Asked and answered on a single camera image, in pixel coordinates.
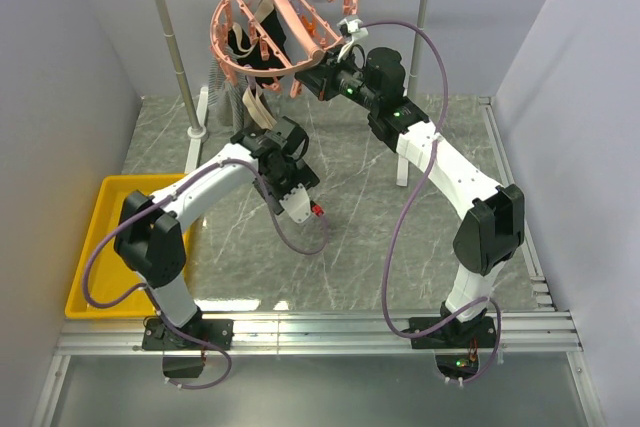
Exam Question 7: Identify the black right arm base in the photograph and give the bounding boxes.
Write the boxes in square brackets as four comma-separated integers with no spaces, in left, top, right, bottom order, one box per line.
[410,310,502,386]

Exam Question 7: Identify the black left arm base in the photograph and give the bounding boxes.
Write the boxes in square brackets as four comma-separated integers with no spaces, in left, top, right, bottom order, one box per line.
[141,316,234,391]

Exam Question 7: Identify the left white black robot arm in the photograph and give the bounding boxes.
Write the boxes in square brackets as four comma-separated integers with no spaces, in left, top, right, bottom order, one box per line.
[114,117,319,349]

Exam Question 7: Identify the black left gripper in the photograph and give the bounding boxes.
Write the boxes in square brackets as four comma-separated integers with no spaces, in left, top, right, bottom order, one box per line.
[255,154,320,215]

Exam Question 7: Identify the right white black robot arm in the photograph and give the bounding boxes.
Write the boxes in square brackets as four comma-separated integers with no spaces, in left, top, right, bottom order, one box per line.
[295,47,525,347]

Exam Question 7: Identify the grey striped underwear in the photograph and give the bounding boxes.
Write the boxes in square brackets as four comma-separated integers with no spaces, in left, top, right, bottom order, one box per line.
[207,57,249,133]

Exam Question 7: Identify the pink round clip hanger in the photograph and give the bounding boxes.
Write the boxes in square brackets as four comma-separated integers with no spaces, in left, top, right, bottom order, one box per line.
[224,0,349,91]

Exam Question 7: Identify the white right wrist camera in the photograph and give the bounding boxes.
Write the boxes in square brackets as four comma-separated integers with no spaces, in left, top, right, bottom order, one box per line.
[337,15,368,62]

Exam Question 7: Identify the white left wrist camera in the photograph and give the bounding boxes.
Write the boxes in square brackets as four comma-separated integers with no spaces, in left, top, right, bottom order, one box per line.
[279,184,324,224]

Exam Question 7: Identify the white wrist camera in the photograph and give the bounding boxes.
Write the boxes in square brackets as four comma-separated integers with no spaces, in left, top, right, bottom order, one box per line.
[279,184,324,224]
[337,15,368,62]

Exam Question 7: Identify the yellow plastic tray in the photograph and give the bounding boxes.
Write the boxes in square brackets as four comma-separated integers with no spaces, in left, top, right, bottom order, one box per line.
[65,174,197,327]

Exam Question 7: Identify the aluminium right side rail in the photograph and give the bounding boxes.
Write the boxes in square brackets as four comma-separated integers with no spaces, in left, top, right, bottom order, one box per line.
[479,97,557,311]

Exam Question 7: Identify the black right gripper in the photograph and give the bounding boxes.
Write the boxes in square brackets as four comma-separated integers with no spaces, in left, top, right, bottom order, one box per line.
[297,45,381,113]

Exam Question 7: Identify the aluminium table edge rail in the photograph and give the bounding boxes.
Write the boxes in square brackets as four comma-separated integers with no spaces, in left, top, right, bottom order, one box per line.
[54,311,582,356]

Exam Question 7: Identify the black hanging underwear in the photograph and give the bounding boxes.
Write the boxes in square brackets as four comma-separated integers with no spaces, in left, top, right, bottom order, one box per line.
[224,1,296,88]

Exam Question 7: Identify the dark grey boxer briefs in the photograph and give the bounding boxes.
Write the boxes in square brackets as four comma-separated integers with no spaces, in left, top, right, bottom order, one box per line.
[242,86,276,130]

